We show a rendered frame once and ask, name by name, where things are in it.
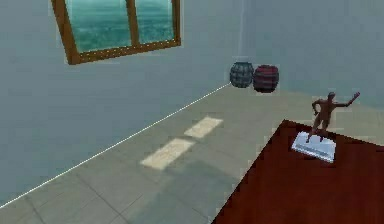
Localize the dark red woven basket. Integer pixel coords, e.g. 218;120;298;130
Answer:
252;64;280;94

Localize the dark red wooden table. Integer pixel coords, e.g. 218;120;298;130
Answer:
211;118;384;224

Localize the brown figure statue white base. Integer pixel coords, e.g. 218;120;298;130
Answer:
291;91;361;164

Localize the grey woven basket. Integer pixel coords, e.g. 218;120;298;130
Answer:
229;61;255;89

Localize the brown framed window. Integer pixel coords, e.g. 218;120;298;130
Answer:
50;0;182;66

